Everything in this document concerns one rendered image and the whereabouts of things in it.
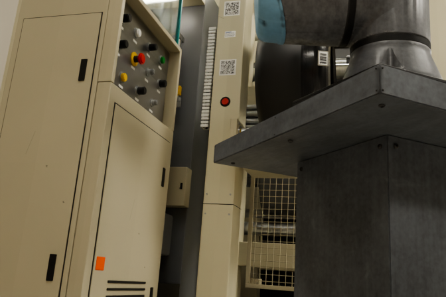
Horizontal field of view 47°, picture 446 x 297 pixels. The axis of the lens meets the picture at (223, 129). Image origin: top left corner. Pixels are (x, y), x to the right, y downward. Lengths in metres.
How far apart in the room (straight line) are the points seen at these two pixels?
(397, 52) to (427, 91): 0.27
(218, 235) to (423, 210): 1.32
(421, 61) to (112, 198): 1.03
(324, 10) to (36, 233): 1.06
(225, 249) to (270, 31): 1.21
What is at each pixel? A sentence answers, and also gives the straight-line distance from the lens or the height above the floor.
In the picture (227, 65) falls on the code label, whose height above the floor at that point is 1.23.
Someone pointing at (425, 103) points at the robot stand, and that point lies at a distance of 0.70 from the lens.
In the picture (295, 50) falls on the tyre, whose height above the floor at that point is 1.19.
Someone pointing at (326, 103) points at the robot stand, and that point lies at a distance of 0.73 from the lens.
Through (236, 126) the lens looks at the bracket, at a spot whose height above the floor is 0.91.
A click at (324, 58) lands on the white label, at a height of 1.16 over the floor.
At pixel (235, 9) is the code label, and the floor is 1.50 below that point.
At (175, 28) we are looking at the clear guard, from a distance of 2.25.
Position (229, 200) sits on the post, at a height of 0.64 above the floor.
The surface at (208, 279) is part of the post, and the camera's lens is 2.06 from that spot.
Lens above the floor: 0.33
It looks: 16 degrees up
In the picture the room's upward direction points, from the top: 4 degrees clockwise
